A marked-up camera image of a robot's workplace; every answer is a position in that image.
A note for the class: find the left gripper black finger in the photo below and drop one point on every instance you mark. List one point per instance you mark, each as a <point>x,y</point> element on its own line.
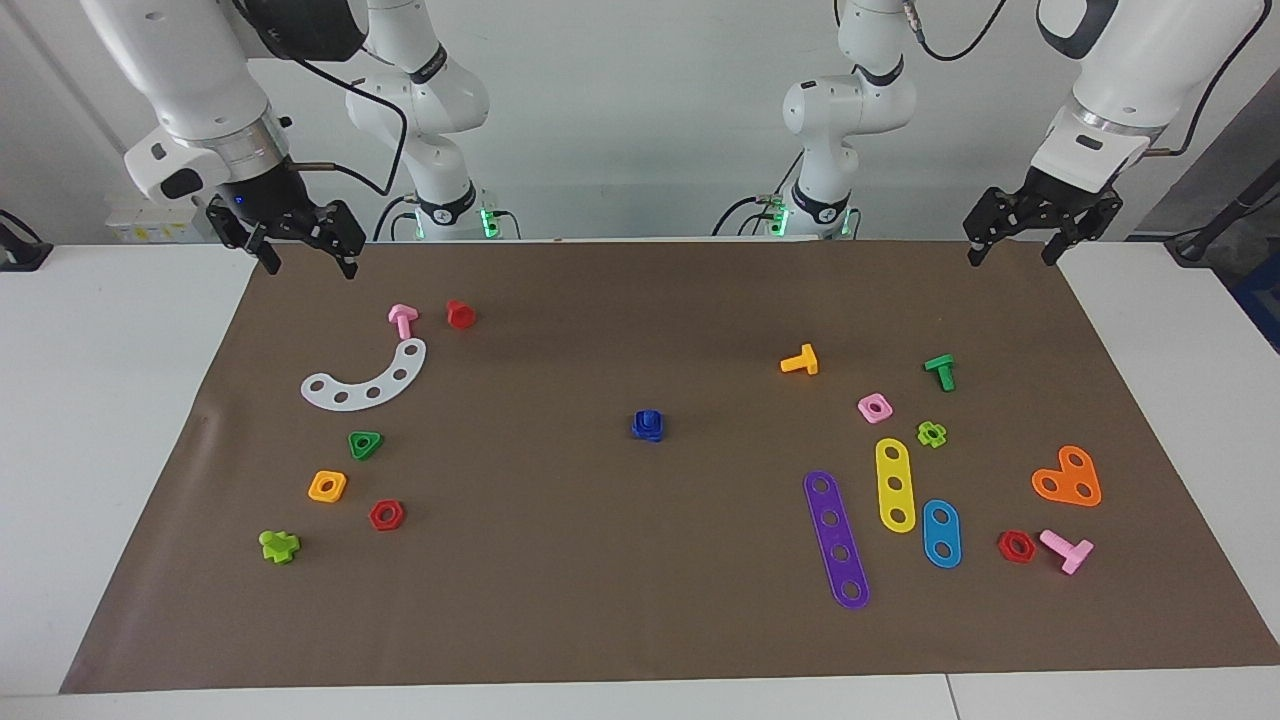
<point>1095,228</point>
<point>992,218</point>

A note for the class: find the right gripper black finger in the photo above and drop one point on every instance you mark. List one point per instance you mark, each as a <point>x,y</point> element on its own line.
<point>240,232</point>
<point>342,230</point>

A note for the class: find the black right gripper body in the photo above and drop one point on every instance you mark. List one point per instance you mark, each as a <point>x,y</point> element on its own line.
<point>265,200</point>

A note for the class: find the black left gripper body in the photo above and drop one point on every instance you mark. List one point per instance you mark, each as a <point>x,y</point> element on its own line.
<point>1058,200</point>

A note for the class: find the blue square plastic nut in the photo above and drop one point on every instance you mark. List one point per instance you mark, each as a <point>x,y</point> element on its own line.
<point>638,433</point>

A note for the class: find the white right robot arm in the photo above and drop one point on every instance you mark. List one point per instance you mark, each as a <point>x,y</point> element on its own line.
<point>190,70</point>

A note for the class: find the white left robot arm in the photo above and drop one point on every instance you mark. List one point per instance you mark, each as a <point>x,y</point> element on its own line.
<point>1150,60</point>

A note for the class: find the white box yellow labels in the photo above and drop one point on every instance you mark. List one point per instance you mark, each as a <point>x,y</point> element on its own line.
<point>140,222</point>

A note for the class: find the pink plastic screw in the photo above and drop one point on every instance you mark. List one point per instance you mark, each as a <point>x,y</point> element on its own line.
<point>1075,552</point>
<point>403,322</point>

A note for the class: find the black stand pole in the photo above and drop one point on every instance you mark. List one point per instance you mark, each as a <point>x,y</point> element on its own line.
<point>1225,215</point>

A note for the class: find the red plastic screw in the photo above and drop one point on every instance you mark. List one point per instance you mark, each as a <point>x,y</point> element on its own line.
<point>460,316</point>

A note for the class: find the white curved five-hole plate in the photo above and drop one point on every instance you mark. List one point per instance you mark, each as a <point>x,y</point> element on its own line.
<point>357,399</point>

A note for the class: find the blue crate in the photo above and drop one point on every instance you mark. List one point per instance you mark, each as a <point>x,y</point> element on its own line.
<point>1262,310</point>

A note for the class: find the green triangle plastic nut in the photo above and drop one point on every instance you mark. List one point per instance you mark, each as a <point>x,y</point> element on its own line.
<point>377,438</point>

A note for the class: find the black clamp device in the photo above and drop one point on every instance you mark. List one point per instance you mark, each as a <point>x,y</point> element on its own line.
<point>20,255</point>

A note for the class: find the pink square plastic nut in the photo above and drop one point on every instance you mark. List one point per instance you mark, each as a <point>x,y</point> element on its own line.
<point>864,404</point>

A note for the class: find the lime green flower nut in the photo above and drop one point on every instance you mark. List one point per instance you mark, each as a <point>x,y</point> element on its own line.
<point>924,436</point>

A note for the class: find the orange plastic screw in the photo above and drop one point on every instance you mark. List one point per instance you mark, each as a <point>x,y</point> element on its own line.
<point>805,362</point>

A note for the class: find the orange heart-shaped plate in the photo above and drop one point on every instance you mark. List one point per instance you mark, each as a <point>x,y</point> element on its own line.
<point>1068,480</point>

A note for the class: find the orange square plastic nut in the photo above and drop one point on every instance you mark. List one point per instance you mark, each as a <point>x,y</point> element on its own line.
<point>316,490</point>

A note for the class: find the yellow three-hole plate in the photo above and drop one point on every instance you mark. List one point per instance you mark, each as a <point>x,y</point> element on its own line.
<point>896,468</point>

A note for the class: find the red hexagon plastic nut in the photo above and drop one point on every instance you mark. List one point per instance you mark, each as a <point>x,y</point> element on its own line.
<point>376,518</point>
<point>1004,548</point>

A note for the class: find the lime green plastic screw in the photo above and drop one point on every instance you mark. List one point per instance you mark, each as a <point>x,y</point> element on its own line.
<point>278,548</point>

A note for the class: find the blue two-hole plate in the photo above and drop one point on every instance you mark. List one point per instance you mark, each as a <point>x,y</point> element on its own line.
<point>941,534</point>

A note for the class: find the purple four-hole plate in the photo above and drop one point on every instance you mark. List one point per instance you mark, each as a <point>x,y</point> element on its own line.
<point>827,503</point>

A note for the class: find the brown table mat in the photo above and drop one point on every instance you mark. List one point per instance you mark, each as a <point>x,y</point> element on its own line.
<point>600,560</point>

